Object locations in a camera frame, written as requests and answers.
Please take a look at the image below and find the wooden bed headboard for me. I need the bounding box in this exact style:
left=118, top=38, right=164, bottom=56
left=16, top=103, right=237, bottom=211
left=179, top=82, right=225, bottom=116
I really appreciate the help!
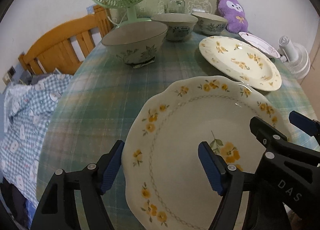
left=18, top=5, right=114, bottom=75

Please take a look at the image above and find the blue checkered blanket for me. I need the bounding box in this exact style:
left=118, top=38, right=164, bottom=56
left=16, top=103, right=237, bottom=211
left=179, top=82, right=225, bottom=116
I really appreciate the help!
left=1, top=74, right=72, bottom=206

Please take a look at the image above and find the large grey floral bowl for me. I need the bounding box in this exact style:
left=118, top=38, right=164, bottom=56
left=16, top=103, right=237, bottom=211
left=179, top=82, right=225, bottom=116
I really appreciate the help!
left=101, top=21, right=168, bottom=68

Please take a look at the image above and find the scalloped yellow flower plate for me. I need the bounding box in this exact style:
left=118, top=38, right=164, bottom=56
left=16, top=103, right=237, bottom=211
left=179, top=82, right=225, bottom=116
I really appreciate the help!
left=122, top=76, right=290, bottom=229

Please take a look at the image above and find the plaid green tablecloth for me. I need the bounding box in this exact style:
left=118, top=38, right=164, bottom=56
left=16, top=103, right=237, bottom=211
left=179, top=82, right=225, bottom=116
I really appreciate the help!
left=36, top=32, right=319, bottom=229

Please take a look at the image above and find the white plate red pattern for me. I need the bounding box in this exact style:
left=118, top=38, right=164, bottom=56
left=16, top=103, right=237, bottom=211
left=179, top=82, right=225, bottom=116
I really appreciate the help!
left=238, top=31, right=280, bottom=59

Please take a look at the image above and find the wall socket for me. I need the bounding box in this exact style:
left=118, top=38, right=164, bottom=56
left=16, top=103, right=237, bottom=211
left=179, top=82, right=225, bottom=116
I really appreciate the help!
left=3, top=66, right=16, bottom=85

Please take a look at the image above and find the round yellow flower plate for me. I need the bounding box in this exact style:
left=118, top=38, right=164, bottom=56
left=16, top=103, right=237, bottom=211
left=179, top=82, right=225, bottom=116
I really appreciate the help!
left=199, top=36, right=282, bottom=92

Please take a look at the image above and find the blue floral bowl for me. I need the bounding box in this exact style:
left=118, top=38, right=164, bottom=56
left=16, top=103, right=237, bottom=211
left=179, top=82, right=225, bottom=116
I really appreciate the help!
left=192, top=12, right=228, bottom=36
left=151, top=13, right=198, bottom=42

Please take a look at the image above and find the blue floral bowl right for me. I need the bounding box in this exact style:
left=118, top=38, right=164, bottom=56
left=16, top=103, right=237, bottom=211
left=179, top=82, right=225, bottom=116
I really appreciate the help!
left=192, top=12, right=228, bottom=36

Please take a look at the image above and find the glass jar black lid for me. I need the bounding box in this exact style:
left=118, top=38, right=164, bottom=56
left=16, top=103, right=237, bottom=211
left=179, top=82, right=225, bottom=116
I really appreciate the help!
left=164, top=0, right=185, bottom=13

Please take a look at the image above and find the purple plush bunny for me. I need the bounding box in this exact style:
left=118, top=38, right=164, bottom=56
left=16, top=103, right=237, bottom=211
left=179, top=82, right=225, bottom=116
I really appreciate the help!
left=217, top=0, right=248, bottom=34

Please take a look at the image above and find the white clip fan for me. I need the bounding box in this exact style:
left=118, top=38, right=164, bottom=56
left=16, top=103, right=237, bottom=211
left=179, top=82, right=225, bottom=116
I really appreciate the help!
left=278, top=36, right=311, bottom=80

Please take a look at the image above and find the blue floral bowl middle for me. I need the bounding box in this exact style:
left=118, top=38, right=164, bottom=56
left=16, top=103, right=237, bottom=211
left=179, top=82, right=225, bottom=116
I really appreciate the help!
left=151, top=13, right=198, bottom=42

